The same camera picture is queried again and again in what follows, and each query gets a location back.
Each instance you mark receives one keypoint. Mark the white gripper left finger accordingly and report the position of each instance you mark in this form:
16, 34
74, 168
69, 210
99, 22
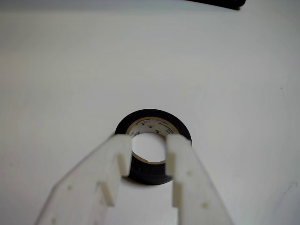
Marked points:
84, 187

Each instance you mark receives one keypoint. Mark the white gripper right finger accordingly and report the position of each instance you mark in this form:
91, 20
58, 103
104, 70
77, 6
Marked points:
194, 187

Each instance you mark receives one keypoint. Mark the black tape roll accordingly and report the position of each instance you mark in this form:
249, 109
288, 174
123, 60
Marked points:
152, 113

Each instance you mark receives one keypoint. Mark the black object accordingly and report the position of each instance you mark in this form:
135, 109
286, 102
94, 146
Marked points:
218, 2

